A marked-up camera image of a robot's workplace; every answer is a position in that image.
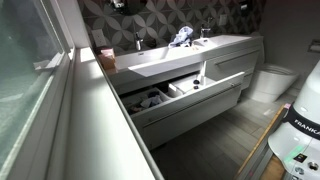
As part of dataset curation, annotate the white wall outlet plate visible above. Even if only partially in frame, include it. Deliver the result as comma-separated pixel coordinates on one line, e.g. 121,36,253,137
92,29,106,47

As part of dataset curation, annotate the white toilet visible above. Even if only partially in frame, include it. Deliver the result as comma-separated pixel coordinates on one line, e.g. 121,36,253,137
244,64,298,103

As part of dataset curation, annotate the white window sill ledge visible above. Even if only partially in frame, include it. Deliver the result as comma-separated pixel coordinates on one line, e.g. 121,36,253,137
64,47,164,180

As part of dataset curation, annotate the chrome faucet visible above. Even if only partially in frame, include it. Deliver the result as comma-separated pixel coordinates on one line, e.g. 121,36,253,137
200,17,213,38
135,32,143,51

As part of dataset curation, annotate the sliding glass window pane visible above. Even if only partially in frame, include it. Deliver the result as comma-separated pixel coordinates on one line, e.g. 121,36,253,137
0,0,74,180

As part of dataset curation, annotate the blue crumpled cloth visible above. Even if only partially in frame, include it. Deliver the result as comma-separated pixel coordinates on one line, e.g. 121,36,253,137
168,26,193,48

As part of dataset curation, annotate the open white vanity drawer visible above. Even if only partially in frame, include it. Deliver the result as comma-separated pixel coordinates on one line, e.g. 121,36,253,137
121,72,244,150

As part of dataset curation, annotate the closed white right drawer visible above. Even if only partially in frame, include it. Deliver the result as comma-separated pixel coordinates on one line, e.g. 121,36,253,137
204,47,260,90

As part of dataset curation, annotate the white bathroom vanity counter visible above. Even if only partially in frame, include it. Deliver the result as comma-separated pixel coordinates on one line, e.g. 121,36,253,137
106,35,263,94

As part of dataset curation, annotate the white drawer organizer tray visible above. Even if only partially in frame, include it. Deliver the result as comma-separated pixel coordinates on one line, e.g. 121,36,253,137
168,74,214,98

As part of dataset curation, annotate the right chrome faucet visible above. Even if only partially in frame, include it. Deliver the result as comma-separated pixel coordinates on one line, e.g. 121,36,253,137
200,17,213,38

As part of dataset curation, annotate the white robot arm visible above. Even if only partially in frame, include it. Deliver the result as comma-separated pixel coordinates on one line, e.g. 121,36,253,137
268,61,320,180

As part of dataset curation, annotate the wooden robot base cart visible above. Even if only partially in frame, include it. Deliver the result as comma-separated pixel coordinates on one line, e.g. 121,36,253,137
234,105,288,180

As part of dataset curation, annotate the left chrome faucet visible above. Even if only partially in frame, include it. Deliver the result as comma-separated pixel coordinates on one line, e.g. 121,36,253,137
135,32,143,51

